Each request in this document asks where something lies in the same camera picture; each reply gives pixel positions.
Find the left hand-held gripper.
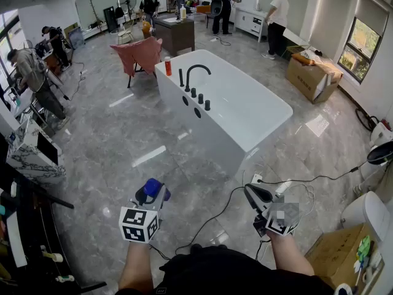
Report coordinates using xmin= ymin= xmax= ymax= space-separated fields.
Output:
xmin=119 ymin=185 xmax=171 ymax=244

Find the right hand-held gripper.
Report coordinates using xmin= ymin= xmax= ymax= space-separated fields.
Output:
xmin=244 ymin=184 xmax=300 ymax=238

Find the white bathtub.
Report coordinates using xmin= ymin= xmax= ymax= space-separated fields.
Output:
xmin=155 ymin=49 xmax=294 ymax=178

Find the person's left forearm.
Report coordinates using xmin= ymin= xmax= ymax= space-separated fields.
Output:
xmin=118 ymin=240 xmax=161 ymax=293

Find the person's right forearm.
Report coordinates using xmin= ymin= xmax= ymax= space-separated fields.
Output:
xmin=265 ymin=230 xmax=316 ymax=278

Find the person's black clothing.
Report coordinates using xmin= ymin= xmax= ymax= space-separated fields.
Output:
xmin=115 ymin=243 xmax=335 ymax=295

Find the flat cardboard box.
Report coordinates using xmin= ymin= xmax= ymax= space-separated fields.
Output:
xmin=305 ymin=222 xmax=384 ymax=291

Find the green packet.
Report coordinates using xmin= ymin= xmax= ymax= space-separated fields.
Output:
xmin=357 ymin=235 xmax=372 ymax=258

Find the black folding chair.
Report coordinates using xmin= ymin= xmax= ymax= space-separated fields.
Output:
xmin=126 ymin=61 xmax=158 ymax=89

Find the black shelf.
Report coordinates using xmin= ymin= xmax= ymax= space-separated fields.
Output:
xmin=0 ymin=164 xmax=107 ymax=295

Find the black curved faucet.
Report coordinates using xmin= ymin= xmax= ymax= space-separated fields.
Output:
xmin=185 ymin=64 xmax=212 ymax=92

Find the marble pattern cabinet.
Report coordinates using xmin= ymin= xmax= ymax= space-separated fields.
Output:
xmin=6 ymin=120 xmax=67 ymax=186

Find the large brown cardboard box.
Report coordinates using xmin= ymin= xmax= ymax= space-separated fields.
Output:
xmin=284 ymin=51 xmax=344 ymax=104

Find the black round basin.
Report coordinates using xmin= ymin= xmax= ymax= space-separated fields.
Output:
xmin=367 ymin=140 xmax=393 ymax=165

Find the pink cloth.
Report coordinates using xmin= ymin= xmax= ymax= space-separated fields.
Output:
xmin=109 ymin=36 xmax=163 ymax=78

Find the dark wooden cabinet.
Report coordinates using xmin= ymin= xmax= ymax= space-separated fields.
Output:
xmin=152 ymin=16 xmax=196 ymax=57

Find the framed picture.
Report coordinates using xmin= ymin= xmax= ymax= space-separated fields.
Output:
xmin=67 ymin=26 xmax=86 ymax=50

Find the white cabinet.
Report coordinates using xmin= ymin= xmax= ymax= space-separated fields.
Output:
xmin=235 ymin=6 xmax=270 ymax=42

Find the dark framed window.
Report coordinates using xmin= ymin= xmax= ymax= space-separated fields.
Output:
xmin=337 ymin=17 xmax=383 ymax=84

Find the black panel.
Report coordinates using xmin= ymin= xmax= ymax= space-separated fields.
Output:
xmin=103 ymin=6 xmax=119 ymax=33

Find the wooden coat rack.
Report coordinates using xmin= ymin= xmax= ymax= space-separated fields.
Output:
xmin=88 ymin=0 xmax=104 ymax=32

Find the black standing fan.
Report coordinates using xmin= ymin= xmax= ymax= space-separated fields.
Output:
xmin=118 ymin=0 xmax=138 ymax=21

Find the black power cable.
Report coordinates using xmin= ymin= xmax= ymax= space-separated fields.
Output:
xmin=260 ymin=161 xmax=369 ymax=186

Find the black hose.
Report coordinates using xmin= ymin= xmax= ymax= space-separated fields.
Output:
xmin=355 ymin=108 xmax=380 ymax=132

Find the yellow wire basket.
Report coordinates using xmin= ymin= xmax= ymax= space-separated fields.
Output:
xmin=281 ymin=43 xmax=308 ymax=61

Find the wire chair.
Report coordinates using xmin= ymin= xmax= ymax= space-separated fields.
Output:
xmin=117 ymin=20 xmax=136 ymax=45

